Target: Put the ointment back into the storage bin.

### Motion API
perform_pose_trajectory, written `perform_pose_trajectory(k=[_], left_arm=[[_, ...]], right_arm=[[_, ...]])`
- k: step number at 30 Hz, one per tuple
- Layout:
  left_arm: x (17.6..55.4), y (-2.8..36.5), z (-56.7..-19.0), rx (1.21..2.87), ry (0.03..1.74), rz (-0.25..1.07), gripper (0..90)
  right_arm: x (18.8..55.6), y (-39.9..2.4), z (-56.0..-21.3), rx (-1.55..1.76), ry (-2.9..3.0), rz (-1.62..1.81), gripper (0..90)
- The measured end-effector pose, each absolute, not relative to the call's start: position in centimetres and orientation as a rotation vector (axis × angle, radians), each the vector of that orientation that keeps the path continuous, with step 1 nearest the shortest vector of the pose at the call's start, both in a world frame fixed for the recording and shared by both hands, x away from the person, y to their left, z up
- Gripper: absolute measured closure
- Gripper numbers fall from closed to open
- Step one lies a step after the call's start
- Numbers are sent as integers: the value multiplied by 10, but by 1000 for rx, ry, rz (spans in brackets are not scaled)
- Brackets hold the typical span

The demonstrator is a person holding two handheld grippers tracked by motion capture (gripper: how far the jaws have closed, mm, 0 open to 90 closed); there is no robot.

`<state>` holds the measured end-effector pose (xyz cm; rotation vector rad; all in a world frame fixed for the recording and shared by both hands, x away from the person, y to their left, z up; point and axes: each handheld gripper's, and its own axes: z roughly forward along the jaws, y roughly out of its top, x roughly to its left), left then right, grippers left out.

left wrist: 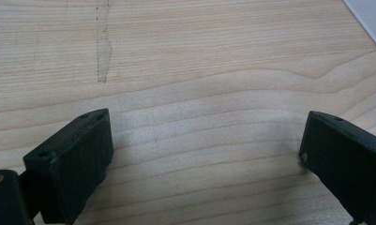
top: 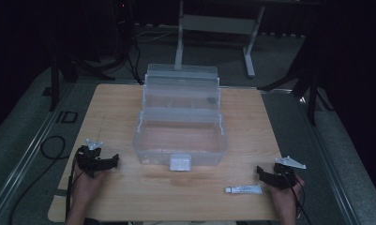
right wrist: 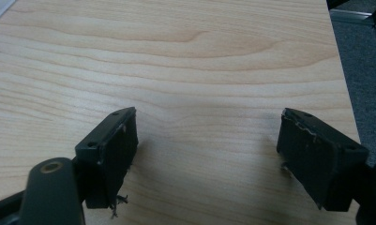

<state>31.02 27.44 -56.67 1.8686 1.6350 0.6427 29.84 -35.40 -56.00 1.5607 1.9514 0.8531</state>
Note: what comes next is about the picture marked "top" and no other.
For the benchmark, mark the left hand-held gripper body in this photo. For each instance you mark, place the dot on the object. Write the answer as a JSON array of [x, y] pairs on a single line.
[[88, 157]]

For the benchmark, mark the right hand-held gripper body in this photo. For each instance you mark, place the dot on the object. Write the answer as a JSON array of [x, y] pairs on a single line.
[[285, 175]]

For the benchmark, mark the person's right hand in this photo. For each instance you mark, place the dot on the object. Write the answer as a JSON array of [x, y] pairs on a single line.
[[284, 197]]

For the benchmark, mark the person's left hand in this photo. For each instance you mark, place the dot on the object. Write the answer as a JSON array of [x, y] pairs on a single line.
[[86, 184]]

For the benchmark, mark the white tube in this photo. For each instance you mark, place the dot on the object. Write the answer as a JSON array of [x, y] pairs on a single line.
[[244, 189]]

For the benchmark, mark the clear plastic tiered storage box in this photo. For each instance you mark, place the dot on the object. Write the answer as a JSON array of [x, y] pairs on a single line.
[[180, 125]]

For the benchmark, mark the black stand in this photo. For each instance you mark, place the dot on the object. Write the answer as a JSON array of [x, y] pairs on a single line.
[[310, 93], [55, 84]]

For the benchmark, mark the dark computer tower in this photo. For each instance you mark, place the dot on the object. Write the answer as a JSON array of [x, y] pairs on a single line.
[[123, 28]]

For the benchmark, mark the metal floor rail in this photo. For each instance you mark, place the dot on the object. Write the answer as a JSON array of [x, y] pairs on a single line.
[[327, 156], [26, 156]]

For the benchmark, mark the white metal desk frame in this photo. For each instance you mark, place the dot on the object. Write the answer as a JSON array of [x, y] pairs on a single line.
[[218, 24]]

